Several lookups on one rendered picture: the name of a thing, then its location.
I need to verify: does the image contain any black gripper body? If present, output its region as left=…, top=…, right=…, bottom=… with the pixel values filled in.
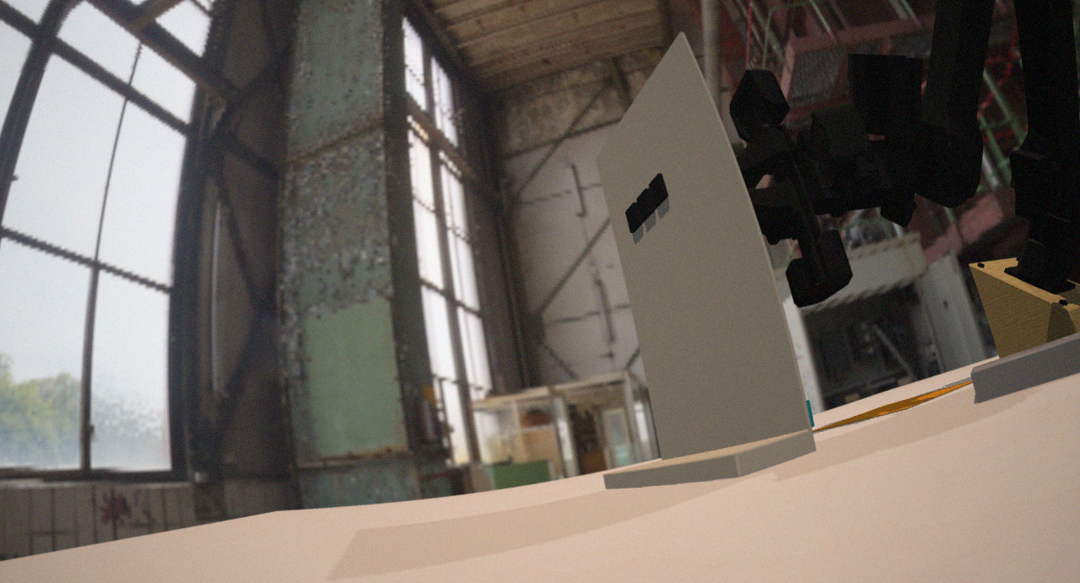
left=729, top=69, right=870, bottom=308

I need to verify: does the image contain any orange square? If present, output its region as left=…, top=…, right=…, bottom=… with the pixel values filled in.
left=813, top=381, right=973, bottom=432

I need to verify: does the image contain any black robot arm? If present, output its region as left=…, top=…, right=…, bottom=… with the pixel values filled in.
left=796, top=0, right=1080, bottom=294

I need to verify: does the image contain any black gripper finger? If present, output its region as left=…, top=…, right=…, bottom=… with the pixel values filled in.
left=748, top=179, right=802, bottom=246
left=735, top=122, right=780, bottom=189

